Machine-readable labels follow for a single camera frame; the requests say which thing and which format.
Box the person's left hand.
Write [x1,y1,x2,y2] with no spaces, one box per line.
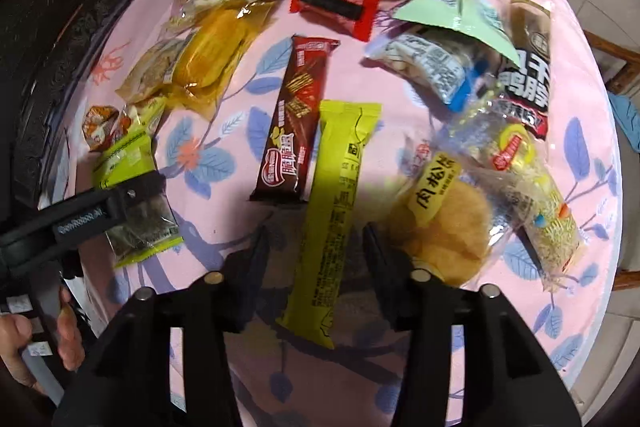
[0,286,87,396]

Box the brown chocolate wafer bar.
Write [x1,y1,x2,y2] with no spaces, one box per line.
[250,36,340,205]

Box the orange candy packet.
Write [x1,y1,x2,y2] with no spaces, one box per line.
[81,105,131,152]

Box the black duck neck packet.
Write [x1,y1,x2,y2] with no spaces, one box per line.
[498,0,551,141]

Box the clear sesame bar packet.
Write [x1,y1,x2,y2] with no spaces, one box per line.
[438,101,582,293]

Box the yellow transparent cake packet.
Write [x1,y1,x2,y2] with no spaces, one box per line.
[165,1,276,121]

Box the wooden chair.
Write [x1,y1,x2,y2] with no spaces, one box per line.
[581,28,640,293]

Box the mint green snack packet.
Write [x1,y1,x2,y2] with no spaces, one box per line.
[393,0,520,65]

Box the pink patterned tablecloth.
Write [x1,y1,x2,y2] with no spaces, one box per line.
[72,0,622,426]

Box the brown cookie packet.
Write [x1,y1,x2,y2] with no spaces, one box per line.
[116,39,186,104]

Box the blue cloth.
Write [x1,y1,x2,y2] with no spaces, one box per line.
[608,92,640,153]

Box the pork floss bun packet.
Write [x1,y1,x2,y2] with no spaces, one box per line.
[383,148,514,287]

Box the green seaweed snack packet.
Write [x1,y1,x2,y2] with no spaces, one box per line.
[92,127,182,268]

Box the lime green snack bar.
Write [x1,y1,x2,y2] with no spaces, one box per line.
[278,100,382,350]

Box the white blue snack packet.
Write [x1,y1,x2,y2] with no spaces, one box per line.
[364,23,490,113]

